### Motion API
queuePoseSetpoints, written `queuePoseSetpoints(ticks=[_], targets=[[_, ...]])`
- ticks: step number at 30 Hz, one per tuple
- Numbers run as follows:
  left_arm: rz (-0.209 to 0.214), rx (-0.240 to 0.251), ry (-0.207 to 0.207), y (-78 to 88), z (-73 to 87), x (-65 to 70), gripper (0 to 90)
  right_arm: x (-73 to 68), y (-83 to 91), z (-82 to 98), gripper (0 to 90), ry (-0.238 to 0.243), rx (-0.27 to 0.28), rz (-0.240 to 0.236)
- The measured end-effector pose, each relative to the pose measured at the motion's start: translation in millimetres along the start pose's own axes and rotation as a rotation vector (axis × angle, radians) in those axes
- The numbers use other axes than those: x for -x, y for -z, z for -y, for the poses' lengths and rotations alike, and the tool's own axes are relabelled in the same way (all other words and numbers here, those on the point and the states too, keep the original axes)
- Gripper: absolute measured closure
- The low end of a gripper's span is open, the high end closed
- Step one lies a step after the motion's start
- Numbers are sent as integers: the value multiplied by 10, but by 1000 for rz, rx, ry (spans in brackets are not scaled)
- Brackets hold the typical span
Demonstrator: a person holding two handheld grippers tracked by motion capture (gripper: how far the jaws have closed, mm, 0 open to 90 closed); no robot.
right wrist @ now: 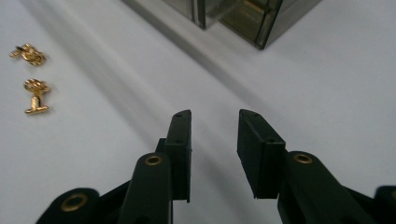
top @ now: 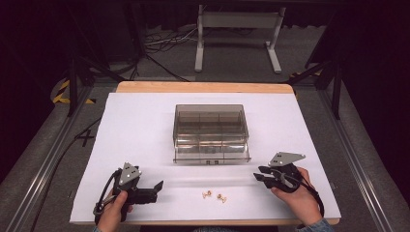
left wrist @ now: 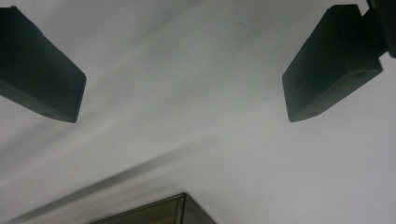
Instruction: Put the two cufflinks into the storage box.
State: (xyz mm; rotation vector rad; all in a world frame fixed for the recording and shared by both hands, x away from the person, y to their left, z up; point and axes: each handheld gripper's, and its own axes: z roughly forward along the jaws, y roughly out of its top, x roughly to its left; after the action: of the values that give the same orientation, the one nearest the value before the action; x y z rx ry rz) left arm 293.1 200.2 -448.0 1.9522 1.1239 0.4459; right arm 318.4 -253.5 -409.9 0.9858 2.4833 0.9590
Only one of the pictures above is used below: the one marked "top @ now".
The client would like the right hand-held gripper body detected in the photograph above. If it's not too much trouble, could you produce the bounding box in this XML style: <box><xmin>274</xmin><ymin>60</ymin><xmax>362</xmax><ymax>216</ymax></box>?
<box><xmin>257</xmin><ymin>152</ymin><xmax>308</xmax><ymax>194</ymax></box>

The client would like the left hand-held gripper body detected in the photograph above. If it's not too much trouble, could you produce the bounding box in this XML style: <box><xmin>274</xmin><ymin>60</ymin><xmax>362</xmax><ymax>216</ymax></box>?
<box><xmin>112</xmin><ymin>161</ymin><xmax>159</xmax><ymax>206</ymax></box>

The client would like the transparent grey compartment box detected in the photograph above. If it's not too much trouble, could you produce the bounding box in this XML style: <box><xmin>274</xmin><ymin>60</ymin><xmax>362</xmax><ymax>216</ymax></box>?
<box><xmin>172</xmin><ymin>103</ymin><xmax>252</xmax><ymax>166</ymax></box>

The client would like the person's left hand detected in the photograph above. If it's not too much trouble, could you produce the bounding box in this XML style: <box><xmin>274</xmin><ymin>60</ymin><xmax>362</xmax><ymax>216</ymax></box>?
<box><xmin>96</xmin><ymin>190</ymin><xmax>133</xmax><ymax>232</ymax></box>

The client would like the person's right hand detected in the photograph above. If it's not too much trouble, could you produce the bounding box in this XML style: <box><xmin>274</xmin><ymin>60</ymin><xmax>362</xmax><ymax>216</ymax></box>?
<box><xmin>270</xmin><ymin>166</ymin><xmax>324</xmax><ymax>227</ymax></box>

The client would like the white table sheet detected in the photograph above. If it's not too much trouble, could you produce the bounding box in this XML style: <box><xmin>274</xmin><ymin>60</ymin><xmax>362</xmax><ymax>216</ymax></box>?
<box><xmin>69</xmin><ymin>92</ymin><xmax>342</xmax><ymax>224</ymax></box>

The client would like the black cross tape mark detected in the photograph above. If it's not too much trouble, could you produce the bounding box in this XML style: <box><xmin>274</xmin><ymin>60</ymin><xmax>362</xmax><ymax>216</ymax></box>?
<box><xmin>73</xmin><ymin>130</ymin><xmax>97</xmax><ymax>148</ymax></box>

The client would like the black tripod stand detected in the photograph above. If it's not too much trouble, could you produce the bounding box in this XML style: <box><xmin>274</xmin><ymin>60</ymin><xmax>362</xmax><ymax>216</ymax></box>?
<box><xmin>287</xmin><ymin>57</ymin><xmax>343</xmax><ymax>121</ymax></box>
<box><xmin>65</xmin><ymin>53</ymin><xmax>128</xmax><ymax>118</ymax></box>

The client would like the yellow black hazard tape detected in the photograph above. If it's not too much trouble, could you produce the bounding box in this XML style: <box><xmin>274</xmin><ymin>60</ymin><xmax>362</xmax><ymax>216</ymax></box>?
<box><xmin>51</xmin><ymin>78</ymin><xmax>98</xmax><ymax>106</ymax></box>

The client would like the white metal stand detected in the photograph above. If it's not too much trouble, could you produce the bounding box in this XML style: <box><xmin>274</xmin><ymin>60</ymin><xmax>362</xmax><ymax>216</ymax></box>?
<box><xmin>193</xmin><ymin>4</ymin><xmax>287</xmax><ymax>74</ymax></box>

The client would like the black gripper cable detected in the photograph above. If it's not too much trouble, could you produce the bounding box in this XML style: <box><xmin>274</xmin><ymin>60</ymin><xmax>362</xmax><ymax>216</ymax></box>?
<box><xmin>93</xmin><ymin>169</ymin><xmax>122</xmax><ymax>225</ymax></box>

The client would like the black gripper strap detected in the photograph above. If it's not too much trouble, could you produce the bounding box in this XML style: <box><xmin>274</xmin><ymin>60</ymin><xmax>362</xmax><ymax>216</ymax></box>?
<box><xmin>299</xmin><ymin>178</ymin><xmax>326</xmax><ymax>218</ymax></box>

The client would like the aluminium floor rail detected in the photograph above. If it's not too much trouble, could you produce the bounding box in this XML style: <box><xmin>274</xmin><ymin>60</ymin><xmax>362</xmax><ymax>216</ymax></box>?
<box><xmin>5</xmin><ymin>84</ymin><xmax>95</xmax><ymax>232</ymax></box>
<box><xmin>316</xmin><ymin>80</ymin><xmax>395</xmax><ymax>232</ymax></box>

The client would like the black floor cable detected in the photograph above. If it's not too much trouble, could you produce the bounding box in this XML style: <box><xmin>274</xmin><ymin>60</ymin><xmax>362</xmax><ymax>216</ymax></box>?
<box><xmin>29</xmin><ymin>117</ymin><xmax>103</xmax><ymax>232</ymax></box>

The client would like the bundle of floor cables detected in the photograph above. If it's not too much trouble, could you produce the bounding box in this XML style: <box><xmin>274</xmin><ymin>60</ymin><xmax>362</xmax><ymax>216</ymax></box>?
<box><xmin>142</xmin><ymin>26</ymin><xmax>199</xmax><ymax>55</ymax></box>

